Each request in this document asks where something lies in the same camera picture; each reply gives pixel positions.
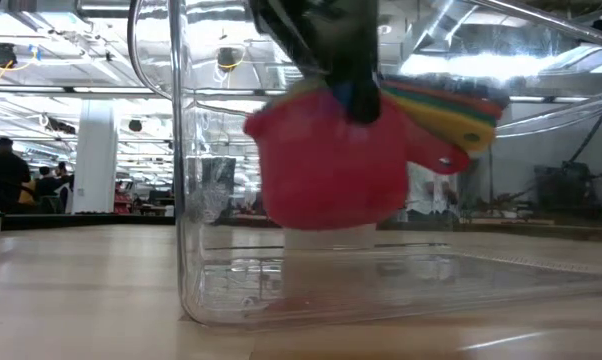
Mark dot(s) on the white column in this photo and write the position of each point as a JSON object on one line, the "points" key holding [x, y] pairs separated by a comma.
{"points": [[95, 165]]}

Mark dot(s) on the silver ventilation duct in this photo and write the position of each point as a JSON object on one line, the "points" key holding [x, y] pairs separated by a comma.
{"points": [[441, 25]]}

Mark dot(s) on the black equipment rack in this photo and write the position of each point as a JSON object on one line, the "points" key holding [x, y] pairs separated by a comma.
{"points": [[551, 185]]}

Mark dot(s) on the yellow measuring cup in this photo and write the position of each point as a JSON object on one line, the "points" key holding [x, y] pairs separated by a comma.
{"points": [[461, 132]]}

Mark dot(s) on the orange measuring cup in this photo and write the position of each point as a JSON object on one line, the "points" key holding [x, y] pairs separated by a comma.
{"points": [[456, 99]]}

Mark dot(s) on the clear plastic basket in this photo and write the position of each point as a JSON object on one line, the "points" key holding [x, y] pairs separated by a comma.
{"points": [[331, 290]]}

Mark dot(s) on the green measuring cup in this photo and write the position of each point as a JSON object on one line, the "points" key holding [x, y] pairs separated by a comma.
{"points": [[456, 109]]}

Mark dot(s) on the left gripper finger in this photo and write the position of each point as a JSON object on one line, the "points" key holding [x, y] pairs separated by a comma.
{"points": [[363, 100]]}

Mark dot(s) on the red measuring cup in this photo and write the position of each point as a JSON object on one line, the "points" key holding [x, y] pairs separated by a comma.
{"points": [[321, 165]]}

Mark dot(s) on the white plant pot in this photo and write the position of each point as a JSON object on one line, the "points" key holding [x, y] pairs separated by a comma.
{"points": [[331, 237]]}

